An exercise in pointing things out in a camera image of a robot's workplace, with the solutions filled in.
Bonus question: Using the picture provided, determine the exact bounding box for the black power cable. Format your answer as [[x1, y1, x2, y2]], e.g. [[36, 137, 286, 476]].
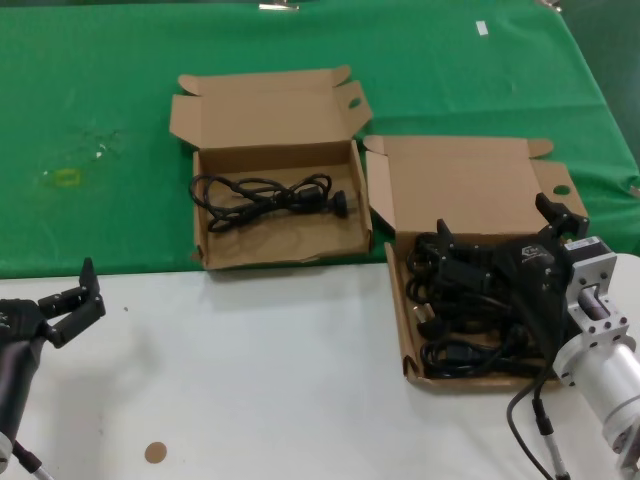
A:
[[405, 232, 501, 321], [189, 171, 354, 234], [414, 302, 551, 380]]

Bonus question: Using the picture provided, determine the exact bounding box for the yellow tape square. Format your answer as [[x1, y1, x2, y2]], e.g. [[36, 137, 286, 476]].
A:
[[49, 168, 83, 189]]

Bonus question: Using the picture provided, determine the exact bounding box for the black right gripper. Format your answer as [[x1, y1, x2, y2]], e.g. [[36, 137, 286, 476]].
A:
[[437, 194, 591, 362]]

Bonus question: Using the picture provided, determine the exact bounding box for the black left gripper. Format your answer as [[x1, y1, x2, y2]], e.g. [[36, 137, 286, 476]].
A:
[[0, 257, 107, 436]]

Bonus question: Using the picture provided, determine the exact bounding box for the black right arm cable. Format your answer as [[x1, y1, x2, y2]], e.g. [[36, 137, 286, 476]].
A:
[[505, 367, 572, 480]]

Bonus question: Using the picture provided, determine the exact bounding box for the left cardboard box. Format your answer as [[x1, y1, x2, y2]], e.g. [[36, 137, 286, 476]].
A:
[[168, 64, 375, 272]]

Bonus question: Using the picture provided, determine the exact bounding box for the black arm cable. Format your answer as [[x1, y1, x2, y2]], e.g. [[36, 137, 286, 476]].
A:
[[505, 367, 572, 480], [11, 439, 56, 480]]

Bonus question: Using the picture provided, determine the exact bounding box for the clear crumpled tape patch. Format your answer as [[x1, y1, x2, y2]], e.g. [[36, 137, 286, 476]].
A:
[[89, 128, 125, 162]]

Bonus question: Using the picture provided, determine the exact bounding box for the right cardboard box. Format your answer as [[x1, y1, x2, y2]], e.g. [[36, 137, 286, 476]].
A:
[[363, 133, 591, 396]]

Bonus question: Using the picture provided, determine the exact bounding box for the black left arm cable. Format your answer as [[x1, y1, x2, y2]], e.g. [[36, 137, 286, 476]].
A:
[[11, 439, 56, 480]]

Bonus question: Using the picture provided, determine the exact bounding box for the green tablecloth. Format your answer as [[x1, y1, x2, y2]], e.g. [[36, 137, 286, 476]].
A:
[[0, 4, 640, 279]]

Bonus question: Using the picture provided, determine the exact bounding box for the cardboard box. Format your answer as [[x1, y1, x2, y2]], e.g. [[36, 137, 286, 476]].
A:
[[363, 133, 591, 396], [168, 64, 375, 272]]

